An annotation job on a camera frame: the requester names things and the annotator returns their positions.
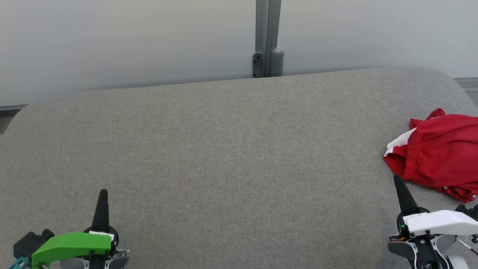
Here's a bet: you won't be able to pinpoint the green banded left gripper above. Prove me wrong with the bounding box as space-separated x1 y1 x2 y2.
32 189 119 269

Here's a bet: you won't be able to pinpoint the red shorts with white band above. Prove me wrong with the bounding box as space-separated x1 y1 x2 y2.
384 108 478 195

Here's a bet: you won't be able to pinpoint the teal left camera connector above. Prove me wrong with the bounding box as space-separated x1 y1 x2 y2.
8 256 30 269

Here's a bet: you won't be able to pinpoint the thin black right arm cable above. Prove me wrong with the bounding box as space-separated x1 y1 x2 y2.
457 237 478 258

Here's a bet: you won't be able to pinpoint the dark grey hinge bracket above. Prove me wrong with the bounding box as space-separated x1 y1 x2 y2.
252 52 264 78

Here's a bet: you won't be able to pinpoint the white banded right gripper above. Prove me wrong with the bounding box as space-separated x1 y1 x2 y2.
393 175 478 239

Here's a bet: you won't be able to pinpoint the grey fabric sofa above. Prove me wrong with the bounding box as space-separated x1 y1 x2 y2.
0 67 478 269

